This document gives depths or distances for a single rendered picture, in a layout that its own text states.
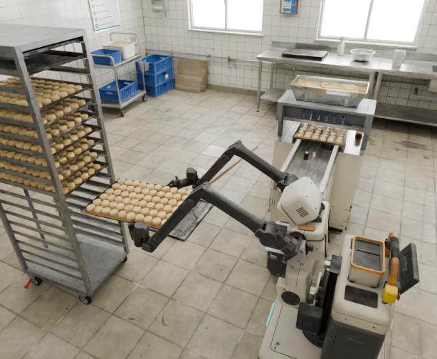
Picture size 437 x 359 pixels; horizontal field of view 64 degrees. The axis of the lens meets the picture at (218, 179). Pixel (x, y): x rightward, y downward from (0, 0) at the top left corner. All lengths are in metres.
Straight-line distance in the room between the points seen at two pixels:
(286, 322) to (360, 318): 0.64
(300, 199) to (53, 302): 2.07
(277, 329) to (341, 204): 1.34
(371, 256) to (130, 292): 1.78
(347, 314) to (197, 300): 1.29
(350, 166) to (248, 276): 1.20
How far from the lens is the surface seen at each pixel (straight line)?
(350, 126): 2.91
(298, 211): 1.67
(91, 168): 2.49
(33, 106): 2.01
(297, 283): 1.97
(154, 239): 1.82
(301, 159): 2.76
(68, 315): 2.90
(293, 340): 2.28
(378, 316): 1.81
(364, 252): 1.92
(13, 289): 3.25
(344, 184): 3.09
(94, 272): 2.91
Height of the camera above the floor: 2.16
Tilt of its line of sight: 32 degrees down
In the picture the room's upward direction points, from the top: 1 degrees counter-clockwise
